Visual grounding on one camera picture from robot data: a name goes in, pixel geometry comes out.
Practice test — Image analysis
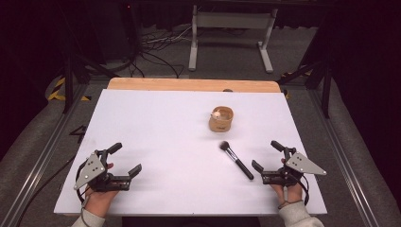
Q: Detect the yellow black floor tape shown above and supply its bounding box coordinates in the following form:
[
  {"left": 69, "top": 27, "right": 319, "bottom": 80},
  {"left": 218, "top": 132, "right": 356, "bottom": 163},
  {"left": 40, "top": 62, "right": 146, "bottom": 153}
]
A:
[
  {"left": 281, "top": 69, "right": 314, "bottom": 99},
  {"left": 46, "top": 77, "right": 93, "bottom": 103}
]

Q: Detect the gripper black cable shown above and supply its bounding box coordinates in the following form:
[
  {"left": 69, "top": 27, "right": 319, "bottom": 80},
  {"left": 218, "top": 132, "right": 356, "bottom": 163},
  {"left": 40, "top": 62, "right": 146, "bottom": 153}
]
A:
[
  {"left": 292, "top": 172, "right": 311, "bottom": 206},
  {"left": 75, "top": 162, "right": 93, "bottom": 227}
]

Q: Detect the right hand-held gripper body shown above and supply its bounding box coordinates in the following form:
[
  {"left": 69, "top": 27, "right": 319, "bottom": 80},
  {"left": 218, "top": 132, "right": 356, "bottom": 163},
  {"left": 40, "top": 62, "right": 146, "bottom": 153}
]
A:
[{"left": 260, "top": 147, "right": 328, "bottom": 186}]

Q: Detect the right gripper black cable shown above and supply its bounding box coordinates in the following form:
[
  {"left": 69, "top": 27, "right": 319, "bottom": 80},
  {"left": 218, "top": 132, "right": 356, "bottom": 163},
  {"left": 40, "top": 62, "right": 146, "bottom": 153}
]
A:
[{"left": 292, "top": 172, "right": 311, "bottom": 206}]

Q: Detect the person's right hand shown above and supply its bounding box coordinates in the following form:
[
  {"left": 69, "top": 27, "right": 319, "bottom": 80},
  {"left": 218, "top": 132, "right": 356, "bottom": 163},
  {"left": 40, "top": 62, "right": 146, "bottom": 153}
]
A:
[{"left": 270, "top": 157, "right": 305, "bottom": 209}]

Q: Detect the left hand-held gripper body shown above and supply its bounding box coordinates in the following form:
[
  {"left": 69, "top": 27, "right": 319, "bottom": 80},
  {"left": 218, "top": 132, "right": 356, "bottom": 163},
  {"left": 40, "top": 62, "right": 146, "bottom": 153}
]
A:
[{"left": 74, "top": 148, "right": 132, "bottom": 193}]

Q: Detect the aluminium rail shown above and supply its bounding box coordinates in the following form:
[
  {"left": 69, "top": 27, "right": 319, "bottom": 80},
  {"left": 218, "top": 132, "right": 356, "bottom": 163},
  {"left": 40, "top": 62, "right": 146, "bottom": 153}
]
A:
[
  {"left": 0, "top": 84, "right": 91, "bottom": 227},
  {"left": 307, "top": 88, "right": 401, "bottom": 227}
]

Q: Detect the white metal stand frame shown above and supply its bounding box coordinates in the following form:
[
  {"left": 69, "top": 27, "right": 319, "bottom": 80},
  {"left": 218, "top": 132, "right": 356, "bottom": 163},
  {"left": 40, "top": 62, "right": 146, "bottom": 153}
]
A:
[{"left": 187, "top": 4, "right": 279, "bottom": 75}]

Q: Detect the black makeup brush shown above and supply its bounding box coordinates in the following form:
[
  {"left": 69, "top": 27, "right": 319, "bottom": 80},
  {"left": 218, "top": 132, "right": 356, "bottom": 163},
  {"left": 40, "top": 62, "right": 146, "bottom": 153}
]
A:
[{"left": 218, "top": 140, "right": 255, "bottom": 182}]

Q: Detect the person's left hand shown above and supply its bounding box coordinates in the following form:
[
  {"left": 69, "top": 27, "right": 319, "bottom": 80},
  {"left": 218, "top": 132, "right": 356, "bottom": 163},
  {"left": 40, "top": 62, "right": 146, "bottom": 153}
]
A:
[{"left": 83, "top": 162, "right": 120, "bottom": 219}]

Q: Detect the white table mat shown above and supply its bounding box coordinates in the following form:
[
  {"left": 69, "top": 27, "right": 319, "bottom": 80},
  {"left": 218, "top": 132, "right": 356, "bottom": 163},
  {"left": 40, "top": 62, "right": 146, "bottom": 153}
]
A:
[{"left": 53, "top": 88, "right": 328, "bottom": 218}]

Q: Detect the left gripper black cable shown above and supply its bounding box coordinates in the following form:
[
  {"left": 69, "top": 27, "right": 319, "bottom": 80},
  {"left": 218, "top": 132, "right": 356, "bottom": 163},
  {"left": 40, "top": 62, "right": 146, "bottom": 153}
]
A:
[{"left": 75, "top": 162, "right": 93, "bottom": 227}]

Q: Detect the bundle of floor cables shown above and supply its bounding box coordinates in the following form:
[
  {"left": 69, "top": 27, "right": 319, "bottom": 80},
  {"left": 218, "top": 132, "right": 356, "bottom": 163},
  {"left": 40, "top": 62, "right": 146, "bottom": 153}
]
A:
[{"left": 131, "top": 23, "right": 194, "bottom": 79}]

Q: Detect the person's dark clothing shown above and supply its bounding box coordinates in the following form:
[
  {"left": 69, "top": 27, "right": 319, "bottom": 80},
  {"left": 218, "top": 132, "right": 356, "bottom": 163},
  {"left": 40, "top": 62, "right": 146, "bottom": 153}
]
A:
[{"left": 121, "top": 216, "right": 262, "bottom": 227}]

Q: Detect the dark wrist bracelet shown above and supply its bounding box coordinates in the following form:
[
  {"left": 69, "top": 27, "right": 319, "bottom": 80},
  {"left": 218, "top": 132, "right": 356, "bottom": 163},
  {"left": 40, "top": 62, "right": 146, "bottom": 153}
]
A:
[{"left": 276, "top": 199, "right": 305, "bottom": 210}]

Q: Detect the black floor cable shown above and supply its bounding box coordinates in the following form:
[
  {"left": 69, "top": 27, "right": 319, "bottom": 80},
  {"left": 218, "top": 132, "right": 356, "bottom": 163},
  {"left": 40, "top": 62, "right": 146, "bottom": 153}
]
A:
[{"left": 14, "top": 153, "right": 78, "bottom": 227}]

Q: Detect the tan round storage basket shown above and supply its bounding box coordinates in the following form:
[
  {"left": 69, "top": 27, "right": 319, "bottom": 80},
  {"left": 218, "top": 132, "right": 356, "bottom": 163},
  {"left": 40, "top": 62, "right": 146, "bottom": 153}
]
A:
[{"left": 208, "top": 105, "right": 235, "bottom": 133}]

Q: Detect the black tripod stand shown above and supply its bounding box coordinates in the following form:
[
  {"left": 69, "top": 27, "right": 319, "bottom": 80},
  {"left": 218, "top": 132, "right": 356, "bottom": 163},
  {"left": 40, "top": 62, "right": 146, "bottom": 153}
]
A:
[
  {"left": 61, "top": 6, "right": 122, "bottom": 115},
  {"left": 276, "top": 15, "right": 334, "bottom": 120}
]

